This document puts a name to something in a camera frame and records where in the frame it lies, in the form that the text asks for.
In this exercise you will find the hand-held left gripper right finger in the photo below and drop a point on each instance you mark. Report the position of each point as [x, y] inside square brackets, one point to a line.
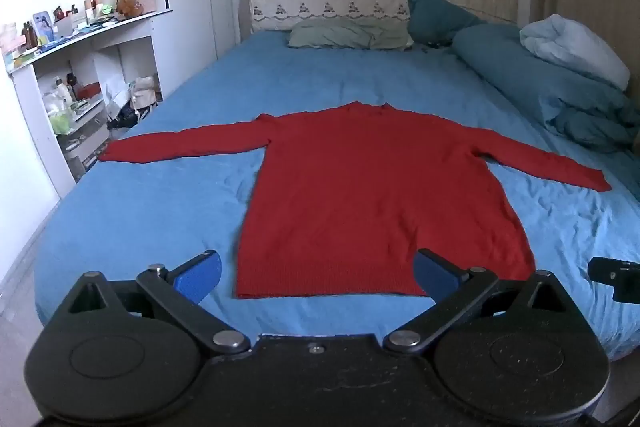
[435, 274]

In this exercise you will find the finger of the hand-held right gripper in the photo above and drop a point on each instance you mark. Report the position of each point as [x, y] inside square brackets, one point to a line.
[617, 276]

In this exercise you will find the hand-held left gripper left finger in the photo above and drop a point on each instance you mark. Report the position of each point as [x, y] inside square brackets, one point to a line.
[200, 279]

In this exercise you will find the red long-sleeved sweater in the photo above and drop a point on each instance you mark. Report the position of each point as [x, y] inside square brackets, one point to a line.
[370, 187]

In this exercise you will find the bed with blue sheet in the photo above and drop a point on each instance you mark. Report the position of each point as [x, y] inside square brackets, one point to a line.
[150, 207]

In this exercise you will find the dark bag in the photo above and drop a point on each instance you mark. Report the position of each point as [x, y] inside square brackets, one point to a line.
[122, 119]

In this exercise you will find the beige cloth bag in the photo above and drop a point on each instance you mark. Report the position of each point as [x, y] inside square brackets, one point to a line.
[144, 94]

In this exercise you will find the teal duvet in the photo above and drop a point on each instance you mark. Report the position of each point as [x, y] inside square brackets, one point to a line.
[525, 77]

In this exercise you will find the red box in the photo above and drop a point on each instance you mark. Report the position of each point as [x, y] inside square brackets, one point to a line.
[90, 91]

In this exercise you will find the white plastic bottle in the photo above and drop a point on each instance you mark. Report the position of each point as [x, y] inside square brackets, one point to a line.
[64, 93]

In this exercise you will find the white shelf desk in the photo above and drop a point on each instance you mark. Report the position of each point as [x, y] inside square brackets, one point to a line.
[30, 117]

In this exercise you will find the light blue blanket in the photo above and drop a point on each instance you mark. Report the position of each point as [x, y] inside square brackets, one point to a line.
[570, 44]

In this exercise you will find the teal pillow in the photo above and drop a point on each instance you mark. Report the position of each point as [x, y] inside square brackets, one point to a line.
[435, 19]

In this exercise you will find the green pillow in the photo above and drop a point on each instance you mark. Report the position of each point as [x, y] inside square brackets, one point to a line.
[340, 34]

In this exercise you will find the brown teddy bear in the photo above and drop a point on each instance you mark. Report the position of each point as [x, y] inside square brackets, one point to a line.
[129, 6]

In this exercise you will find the brown glass bottle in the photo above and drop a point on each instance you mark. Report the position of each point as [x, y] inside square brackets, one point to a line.
[31, 37]

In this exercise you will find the blue printed card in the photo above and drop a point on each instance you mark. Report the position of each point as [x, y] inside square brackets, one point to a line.
[42, 26]

